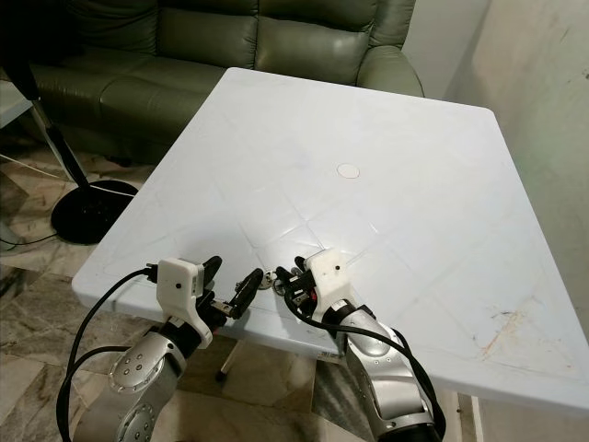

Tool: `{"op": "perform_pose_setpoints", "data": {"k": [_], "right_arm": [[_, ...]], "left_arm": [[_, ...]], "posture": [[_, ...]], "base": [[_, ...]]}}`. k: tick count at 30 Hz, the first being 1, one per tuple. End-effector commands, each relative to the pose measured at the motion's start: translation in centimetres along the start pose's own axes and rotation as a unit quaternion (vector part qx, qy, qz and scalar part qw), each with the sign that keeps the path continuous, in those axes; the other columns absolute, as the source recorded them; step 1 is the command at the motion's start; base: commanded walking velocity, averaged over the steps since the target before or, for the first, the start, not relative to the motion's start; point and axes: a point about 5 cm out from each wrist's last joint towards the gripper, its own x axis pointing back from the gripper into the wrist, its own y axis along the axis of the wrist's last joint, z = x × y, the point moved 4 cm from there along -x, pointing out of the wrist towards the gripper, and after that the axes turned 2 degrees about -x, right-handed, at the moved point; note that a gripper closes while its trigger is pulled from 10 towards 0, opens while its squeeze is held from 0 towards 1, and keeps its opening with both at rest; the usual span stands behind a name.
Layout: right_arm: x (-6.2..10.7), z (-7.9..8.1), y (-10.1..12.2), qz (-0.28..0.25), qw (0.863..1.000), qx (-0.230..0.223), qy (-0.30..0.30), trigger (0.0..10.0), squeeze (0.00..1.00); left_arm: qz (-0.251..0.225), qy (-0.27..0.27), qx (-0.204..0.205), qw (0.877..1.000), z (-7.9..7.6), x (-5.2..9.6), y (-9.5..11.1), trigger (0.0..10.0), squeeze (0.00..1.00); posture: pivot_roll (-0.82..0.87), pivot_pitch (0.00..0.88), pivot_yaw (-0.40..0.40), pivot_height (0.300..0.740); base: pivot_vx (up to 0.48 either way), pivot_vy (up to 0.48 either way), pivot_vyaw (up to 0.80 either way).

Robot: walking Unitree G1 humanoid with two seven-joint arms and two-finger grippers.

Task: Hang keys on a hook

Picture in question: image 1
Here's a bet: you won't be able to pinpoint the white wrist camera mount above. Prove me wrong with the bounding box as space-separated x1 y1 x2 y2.
156 259 209 349
306 248 357 325

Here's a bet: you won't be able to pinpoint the black floor cable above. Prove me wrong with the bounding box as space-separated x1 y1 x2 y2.
0 230 58 250

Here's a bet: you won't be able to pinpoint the small grey side table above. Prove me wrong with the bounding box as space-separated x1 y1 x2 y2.
0 81 34 248

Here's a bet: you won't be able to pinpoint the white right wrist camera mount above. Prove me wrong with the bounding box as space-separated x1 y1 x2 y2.
306 248 357 325

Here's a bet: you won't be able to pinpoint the white table leg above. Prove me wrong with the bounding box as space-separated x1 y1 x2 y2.
217 353 237 383
458 391 485 442

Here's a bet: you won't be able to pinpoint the white floor cable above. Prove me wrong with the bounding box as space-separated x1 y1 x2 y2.
0 152 141 192

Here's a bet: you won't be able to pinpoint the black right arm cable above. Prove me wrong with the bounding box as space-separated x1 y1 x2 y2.
308 311 447 438

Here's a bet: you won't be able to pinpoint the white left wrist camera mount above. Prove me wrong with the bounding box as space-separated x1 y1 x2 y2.
156 259 209 349

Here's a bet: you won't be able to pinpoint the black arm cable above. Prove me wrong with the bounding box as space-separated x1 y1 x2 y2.
55 264 161 442
308 311 447 438

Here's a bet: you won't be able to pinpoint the green leather sofa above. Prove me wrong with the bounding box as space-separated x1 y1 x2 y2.
26 0 424 167

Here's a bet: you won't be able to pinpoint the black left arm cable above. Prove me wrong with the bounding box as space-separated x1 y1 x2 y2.
55 264 161 442

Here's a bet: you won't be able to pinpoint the metal keys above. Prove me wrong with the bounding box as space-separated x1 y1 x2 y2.
260 270 286 294

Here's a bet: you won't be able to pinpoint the black standing fan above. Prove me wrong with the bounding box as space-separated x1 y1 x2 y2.
0 0 140 246

